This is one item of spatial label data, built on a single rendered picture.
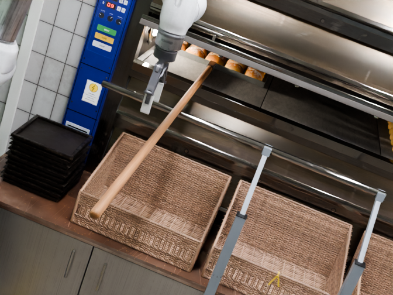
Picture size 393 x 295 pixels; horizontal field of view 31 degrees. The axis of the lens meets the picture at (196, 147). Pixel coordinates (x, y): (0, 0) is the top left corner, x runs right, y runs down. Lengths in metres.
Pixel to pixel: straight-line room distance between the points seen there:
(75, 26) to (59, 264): 1.06
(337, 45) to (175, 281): 1.20
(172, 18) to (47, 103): 1.34
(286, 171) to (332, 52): 0.58
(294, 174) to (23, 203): 1.20
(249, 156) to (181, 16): 1.16
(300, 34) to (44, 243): 1.40
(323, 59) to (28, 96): 1.38
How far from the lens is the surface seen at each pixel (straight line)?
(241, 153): 3.28
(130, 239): 3.07
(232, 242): 2.80
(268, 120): 3.23
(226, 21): 3.15
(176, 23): 2.28
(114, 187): 2.08
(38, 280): 3.20
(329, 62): 3.14
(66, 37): 3.37
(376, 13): 3.10
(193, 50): 3.62
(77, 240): 3.04
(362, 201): 3.33
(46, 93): 3.47
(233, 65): 3.61
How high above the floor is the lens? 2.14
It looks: 22 degrees down
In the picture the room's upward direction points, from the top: 20 degrees clockwise
